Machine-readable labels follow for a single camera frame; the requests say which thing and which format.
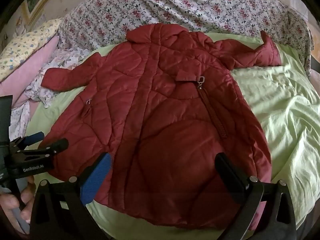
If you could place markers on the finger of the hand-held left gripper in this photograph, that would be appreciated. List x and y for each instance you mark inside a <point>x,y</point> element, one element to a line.
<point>35,137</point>
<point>53,145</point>

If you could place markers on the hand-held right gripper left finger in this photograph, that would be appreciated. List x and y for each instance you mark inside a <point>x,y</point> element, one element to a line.
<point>96,177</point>

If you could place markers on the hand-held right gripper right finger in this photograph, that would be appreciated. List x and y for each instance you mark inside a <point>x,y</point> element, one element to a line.
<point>231,173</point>

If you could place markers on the red quilted jacket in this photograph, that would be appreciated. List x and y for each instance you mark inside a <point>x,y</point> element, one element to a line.
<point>155,105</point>

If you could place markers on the person's left hand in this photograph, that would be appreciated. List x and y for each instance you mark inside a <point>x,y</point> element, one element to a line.
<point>26,192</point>

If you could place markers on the pink pillow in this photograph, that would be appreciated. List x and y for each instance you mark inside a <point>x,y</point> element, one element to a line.
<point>25,71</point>

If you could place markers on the light green bed sheet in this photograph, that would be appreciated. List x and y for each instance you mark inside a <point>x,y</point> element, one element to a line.
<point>280,110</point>

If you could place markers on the white rose print cloth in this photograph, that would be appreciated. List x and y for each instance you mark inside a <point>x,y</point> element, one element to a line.
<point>62,57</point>

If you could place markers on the yellow floral pillow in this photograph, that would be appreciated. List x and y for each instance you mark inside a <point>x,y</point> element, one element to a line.
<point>22,47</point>

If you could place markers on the yellow framed picture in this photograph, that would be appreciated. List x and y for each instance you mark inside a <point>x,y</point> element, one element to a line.
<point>37,2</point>

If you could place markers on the floral lattice print duvet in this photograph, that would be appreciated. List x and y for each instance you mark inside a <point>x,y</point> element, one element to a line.
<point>175,5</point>

